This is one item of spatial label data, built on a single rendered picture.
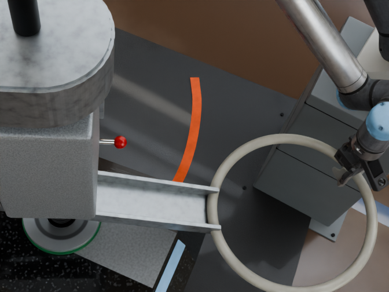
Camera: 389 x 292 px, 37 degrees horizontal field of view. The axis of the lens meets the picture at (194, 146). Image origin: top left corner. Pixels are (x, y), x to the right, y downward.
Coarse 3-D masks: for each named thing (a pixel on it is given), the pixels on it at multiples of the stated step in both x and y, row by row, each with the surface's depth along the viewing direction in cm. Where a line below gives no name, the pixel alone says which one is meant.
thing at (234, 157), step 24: (264, 144) 172; (312, 144) 172; (360, 192) 168; (216, 216) 161; (216, 240) 157; (240, 264) 155; (360, 264) 157; (264, 288) 153; (288, 288) 153; (312, 288) 153; (336, 288) 154
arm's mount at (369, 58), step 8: (376, 32) 196; (368, 40) 196; (376, 40) 193; (368, 48) 193; (376, 48) 190; (360, 56) 192; (368, 56) 189; (376, 56) 187; (360, 64) 188; (368, 64) 186; (376, 64) 184; (384, 64) 181; (368, 72) 183; (376, 72) 181; (384, 72) 180
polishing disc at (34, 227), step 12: (36, 228) 158; (48, 228) 158; (60, 228) 159; (72, 228) 159; (84, 228) 159; (96, 228) 160; (36, 240) 156; (48, 240) 157; (60, 240) 157; (72, 240) 158; (84, 240) 158
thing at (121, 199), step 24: (120, 192) 154; (144, 192) 157; (168, 192) 160; (192, 192) 162; (216, 192) 163; (96, 216) 145; (120, 216) 146; (144, 216) 149; (168, 216) 157; (192, 216) 160
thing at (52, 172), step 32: (0, 128) 94; (32, 128) 95; (64, 128) 96; (96, 128) 111; (0, 160) 102; (32, 160) 102; (64, 160) 102; (96, 160) 120; (0, 192) 115; (32, 192) 116; (64, 192) 116; (96, 192) 130
